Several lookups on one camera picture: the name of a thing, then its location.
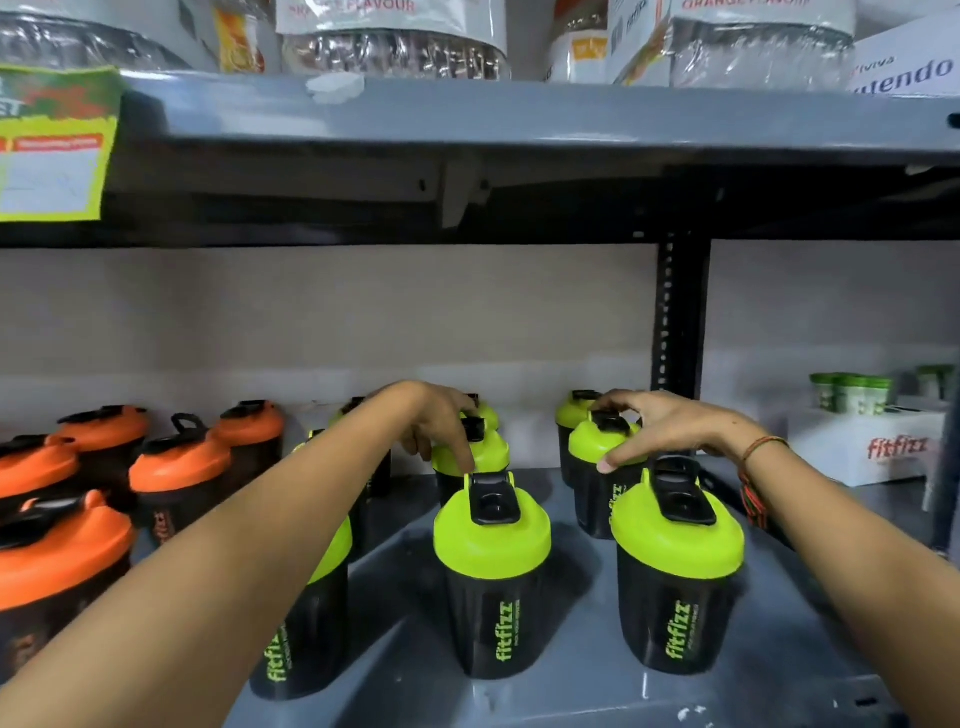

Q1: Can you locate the person's left hand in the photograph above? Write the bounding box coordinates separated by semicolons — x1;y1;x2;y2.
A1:
375;381;482;475

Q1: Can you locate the person's right hand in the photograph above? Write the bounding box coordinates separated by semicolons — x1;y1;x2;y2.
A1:
591;389;753;476

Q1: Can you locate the black shaker bottle green lid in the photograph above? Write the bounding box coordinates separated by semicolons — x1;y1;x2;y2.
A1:
431;414;512;508
567;410;651;540

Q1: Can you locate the person's left forearm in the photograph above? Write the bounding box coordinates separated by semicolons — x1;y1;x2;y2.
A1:
0;386;410;728

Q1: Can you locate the person's right forearm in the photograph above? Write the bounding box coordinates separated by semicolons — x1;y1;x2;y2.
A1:
738;437;960;728

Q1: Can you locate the group of green-lidded shakers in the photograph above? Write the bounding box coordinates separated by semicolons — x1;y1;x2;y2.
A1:
249;389;747;703

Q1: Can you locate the black shaker bottle orange lid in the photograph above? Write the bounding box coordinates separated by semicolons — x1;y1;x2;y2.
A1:
128;413;233;546
55;405;152;498
0;490;138;685
0;434;81;520
213;399;287;490

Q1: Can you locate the white box red lettering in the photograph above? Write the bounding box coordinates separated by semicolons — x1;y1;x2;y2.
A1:
786;396;949;489

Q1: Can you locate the grey metal shelving rack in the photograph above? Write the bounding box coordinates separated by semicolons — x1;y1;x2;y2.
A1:
0;71;960;728

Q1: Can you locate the white tape piece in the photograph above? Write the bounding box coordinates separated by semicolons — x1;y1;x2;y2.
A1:
306;72;366;105

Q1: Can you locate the white jar orange label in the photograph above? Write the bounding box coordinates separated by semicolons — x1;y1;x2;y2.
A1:
546;0;610;84

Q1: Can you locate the white printed carton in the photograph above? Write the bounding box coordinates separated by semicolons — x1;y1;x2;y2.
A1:
606;0;674;88

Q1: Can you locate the orange yellow packet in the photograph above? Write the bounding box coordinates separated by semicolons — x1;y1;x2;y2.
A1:
212;0;269;75

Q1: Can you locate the white box blue lettering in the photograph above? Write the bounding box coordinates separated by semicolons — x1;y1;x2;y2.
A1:
850;10;960;99

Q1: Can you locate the yellow-green paper shelf label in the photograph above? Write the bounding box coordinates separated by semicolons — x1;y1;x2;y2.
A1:
0;65;123;224

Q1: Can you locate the orange red thread bracelet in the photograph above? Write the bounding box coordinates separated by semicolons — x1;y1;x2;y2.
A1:
738;435;790;531

